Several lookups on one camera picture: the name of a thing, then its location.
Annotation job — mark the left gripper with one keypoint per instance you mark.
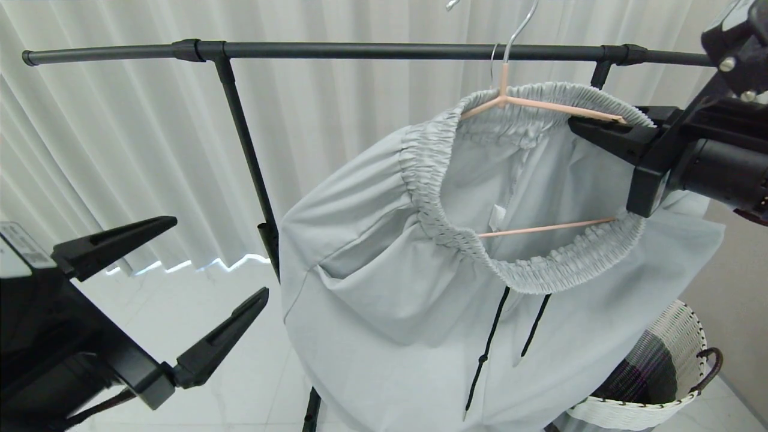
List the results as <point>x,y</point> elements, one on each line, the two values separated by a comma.
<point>54,336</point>

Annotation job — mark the white curtain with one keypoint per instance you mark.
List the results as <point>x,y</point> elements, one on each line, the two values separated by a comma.
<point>120,150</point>

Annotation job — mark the pale grey trousers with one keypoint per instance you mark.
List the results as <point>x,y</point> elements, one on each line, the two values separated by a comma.
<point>390,300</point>

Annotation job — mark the pink clothes hanger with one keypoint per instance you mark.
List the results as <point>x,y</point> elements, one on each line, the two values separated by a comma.
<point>504,81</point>
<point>492,66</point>

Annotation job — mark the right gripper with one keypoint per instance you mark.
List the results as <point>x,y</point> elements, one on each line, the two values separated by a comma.
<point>720,168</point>

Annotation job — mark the black clothes rack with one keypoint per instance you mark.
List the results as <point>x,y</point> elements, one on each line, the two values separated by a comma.
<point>360,50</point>

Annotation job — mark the white laundry basket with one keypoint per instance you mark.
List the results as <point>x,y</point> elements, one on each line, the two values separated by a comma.
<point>684,336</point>

